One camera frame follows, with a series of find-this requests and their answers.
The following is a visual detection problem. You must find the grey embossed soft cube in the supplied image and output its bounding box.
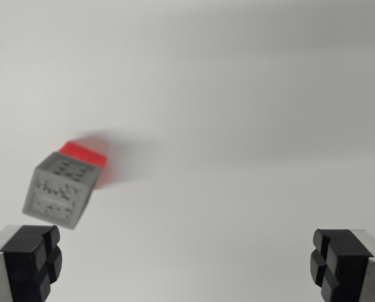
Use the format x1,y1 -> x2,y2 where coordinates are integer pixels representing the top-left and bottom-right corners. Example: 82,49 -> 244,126
22,151 -> 104,230

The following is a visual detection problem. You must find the black-tipped silver gripper right finger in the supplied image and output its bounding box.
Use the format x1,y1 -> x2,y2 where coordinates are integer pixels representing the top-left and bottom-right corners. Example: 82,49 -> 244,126
310,228 -> 375,302

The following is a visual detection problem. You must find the black-tipped silver gripper left finger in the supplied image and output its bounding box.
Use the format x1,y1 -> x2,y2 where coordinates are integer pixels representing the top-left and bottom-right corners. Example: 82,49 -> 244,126
0,224 -> 63,302

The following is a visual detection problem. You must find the red soft cube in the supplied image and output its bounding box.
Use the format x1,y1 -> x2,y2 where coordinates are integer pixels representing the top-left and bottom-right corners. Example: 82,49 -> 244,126
57,141 -> 108,191

